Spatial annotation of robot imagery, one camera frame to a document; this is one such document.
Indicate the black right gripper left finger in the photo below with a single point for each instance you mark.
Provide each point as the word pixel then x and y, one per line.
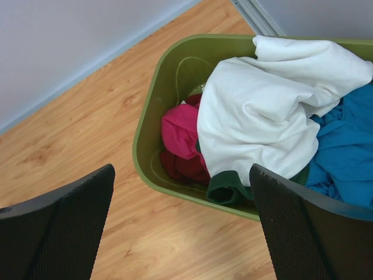
pixel 57 234

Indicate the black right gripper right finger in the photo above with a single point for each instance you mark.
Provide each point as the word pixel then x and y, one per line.
pixel 310 235

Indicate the white and green raglan t-shirt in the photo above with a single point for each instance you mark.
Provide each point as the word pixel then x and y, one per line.
pixel 259 110

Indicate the blue t-shirt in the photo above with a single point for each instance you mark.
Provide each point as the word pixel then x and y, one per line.
pixel 342 165

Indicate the dark red t-shirt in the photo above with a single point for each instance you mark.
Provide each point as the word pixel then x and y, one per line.
pixel 185 171

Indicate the magenta pink t-shirt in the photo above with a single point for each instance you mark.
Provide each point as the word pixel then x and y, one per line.
pixel 179 132

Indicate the olive green plastic bin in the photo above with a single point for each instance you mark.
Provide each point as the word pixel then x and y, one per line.
pixel 183 71

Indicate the aluminium corner frame post right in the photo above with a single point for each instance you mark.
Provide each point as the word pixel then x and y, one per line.
pixel 257 18

